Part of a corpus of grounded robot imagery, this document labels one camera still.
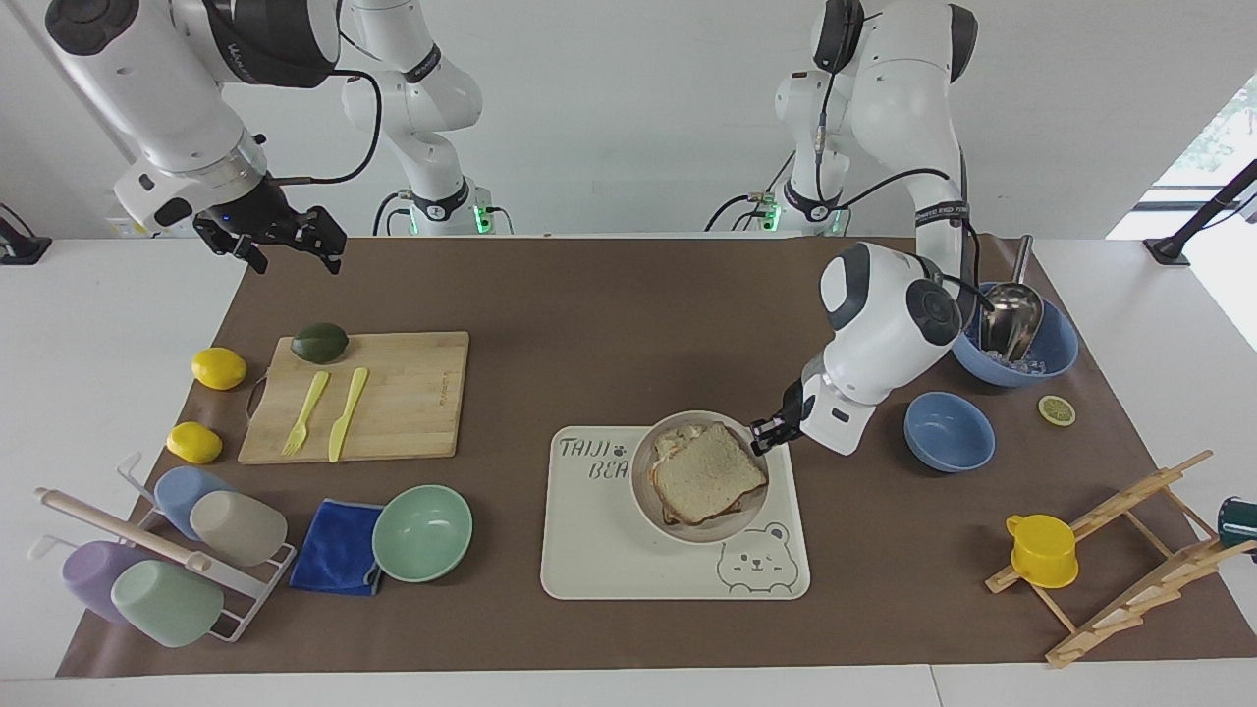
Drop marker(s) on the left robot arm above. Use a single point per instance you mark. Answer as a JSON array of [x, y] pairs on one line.
[[884, 324]]

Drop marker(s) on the beige plastic cup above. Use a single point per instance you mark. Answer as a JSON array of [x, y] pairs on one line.
[[239, 528]]

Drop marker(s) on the small blue bowl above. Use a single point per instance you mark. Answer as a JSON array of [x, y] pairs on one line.
[[949, 433]]

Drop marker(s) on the yellow plastic fork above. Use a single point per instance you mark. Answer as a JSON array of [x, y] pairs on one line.
[[305, 412]]

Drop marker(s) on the dark green cup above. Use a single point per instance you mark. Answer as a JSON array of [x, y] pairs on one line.
[[1240, 520]]

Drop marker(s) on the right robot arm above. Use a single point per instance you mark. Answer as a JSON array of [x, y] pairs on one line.
[[147, 79]]

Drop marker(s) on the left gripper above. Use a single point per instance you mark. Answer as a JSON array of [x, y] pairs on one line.
[[793, 407]]

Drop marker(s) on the cream bear placemat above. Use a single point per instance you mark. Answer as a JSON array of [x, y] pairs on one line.
[[609, 550]]

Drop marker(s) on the lemon slice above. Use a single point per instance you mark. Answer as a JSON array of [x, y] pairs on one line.
[[1057, 409]]

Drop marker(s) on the bread slice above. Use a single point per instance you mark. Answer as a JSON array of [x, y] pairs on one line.
[[709, 475]]

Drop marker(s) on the green plastic cup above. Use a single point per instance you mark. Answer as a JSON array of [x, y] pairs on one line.
[[167, 603]]

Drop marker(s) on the black stand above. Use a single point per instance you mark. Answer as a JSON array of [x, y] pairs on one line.
[[22, 245], [1193, 221]]

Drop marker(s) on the green avocado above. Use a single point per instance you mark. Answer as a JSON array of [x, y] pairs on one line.
[[319, 342]]

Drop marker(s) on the cream round plate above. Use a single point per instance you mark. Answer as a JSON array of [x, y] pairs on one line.
[[751, 511]]

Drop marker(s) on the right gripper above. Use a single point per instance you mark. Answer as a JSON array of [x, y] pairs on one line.
[[257, 211]]

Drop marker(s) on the yellow lemon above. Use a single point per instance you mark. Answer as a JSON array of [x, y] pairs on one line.
[[193, 443], [219, 368]]

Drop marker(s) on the wooden cutting board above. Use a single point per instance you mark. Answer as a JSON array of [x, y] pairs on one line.
[[412, 403]]

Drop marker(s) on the sandwich base with filling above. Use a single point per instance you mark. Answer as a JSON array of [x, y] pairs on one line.
[[676, 439]]

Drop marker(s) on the ice cubes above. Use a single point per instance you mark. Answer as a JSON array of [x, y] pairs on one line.
[[1021, 365]]

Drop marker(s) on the blue cloth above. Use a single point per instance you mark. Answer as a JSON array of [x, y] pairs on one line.
[[336, 548]]

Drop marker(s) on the large blue bowl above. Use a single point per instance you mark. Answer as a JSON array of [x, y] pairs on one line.
[[1056, 349]]

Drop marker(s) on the metal scoop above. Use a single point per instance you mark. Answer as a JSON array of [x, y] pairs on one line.
[[1011, 309]]

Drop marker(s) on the green bowl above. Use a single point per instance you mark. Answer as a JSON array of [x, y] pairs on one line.
[[422, 533]]

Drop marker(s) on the yellow plastic knife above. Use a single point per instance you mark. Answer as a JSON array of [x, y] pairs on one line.
[[348, 412]]

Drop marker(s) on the purple plastic cup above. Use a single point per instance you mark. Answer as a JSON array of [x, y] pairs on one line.
[[90, 577]]

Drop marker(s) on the blue plastic cup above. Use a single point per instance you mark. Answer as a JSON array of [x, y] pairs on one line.
[[180, 489]]

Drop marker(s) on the yellow mug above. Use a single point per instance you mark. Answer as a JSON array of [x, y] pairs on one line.
[[1045, 552]]

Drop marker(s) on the wooden dish rack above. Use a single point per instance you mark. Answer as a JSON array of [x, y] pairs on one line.
[[1149, 579]]

